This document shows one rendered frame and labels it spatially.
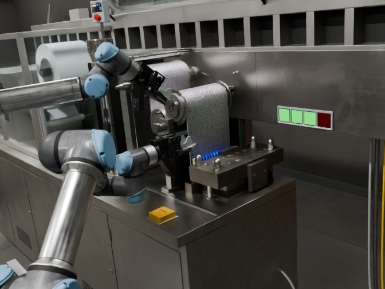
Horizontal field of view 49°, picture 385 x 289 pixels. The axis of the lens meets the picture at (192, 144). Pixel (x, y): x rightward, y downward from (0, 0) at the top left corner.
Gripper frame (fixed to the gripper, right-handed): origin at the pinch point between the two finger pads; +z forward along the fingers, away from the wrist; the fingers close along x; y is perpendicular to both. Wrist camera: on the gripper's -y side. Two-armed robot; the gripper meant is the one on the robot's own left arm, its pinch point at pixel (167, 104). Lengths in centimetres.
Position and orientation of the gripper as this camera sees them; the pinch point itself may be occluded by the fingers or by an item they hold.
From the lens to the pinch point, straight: 168.4
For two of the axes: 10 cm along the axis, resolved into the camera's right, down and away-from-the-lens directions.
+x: -6.6, -1.5, 7.3
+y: 4.1, -8.9, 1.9
